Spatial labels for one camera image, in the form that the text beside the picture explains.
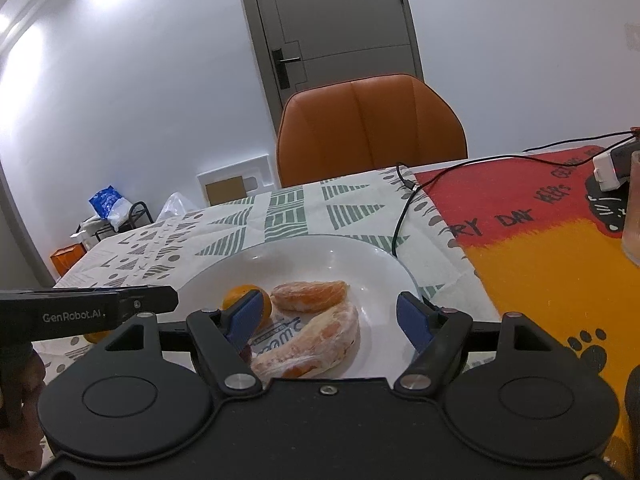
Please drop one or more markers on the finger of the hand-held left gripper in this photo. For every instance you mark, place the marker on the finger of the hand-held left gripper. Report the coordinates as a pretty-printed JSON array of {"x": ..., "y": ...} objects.
[{"x": 150, "y": 300}]

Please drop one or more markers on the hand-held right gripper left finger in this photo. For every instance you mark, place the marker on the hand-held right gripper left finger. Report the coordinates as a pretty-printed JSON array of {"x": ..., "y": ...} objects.
[{"x": 245, "y": 315}]

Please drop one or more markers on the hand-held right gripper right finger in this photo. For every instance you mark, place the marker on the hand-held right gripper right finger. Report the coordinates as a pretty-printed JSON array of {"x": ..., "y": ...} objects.
[{"x": 415, "y": 320}]

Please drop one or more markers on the short peeled citrus segment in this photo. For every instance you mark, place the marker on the short peeled citrus segment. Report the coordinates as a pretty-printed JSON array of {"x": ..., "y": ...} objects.
[{"x": 310, "y": 296}]

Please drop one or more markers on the long peeled citrus segment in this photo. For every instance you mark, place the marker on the long peeled citrus segment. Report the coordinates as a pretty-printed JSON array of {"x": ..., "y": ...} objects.
[{"x": 315, "y": 342}]

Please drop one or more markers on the white plate with blue rim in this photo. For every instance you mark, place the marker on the white plate with blue rim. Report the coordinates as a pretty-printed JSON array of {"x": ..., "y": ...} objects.
[{"x": 350, "y": 270}]

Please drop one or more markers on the person's left hand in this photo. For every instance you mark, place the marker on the person's left hand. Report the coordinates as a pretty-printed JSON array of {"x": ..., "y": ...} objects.
[{"x": 27, "y": 425}]

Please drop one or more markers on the orange box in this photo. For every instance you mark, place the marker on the orange box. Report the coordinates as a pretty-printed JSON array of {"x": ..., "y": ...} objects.
[{"x": 67, "y": 260}]

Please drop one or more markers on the black metal rack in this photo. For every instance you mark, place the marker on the black metal rack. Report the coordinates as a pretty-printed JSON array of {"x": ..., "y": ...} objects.
[{"x": 137, "y": 215}]

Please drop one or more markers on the clear plastic bag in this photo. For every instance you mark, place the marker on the clear plastic bag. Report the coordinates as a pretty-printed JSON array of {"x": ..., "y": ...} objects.
[{"x": 175, "y": 207}]

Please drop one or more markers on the blue plastic bag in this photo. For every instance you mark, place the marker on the blue plastic bag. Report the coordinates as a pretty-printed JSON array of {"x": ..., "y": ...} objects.
[{"x": 107, "y": 205}]

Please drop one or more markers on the red and orange printed mat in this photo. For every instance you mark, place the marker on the red and orange printed mat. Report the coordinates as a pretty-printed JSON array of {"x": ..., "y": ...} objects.
[{"x": 530, "y": 270}]

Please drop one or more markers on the orange leather chair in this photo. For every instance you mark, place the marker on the orange leather chair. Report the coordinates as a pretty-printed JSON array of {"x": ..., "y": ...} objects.
[{"x": 370, "y": 130}]

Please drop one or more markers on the translucent cup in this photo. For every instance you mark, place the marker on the translucent cup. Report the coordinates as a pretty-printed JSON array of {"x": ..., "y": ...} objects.
[{"x": 632, "y": 210}]

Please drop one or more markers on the white charger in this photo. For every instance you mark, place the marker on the white charger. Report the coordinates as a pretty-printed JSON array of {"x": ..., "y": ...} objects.
[{"x": 612, "y": 167}]

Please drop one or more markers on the grey door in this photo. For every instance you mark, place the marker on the grey door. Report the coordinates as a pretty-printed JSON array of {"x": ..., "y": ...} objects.
[{"x": 330, "y": 10}]

